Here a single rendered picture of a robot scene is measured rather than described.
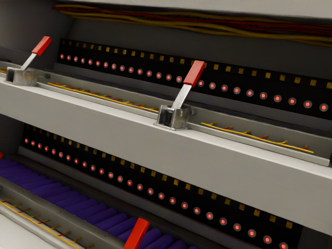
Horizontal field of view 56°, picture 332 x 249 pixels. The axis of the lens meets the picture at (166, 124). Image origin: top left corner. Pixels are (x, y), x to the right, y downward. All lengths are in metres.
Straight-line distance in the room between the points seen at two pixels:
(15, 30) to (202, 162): 0.50
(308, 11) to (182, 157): 0.19
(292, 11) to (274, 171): 0.16
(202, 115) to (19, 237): 0.28
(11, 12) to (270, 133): 0.53
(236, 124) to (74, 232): 0.25
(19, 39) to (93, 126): 0.37
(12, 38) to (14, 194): 0.31
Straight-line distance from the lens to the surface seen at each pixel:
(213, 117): 0.38
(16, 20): 0.70
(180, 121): 0.34
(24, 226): 0.48
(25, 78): 0.51
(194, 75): 0.36
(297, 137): 0.36
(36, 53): 0.53
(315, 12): 0.35
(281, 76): 0.48
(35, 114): 0.45
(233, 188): 0.30
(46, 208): 0.48
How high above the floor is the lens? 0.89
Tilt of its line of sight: 8 degrees up
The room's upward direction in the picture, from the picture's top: 20 degrees clockwise
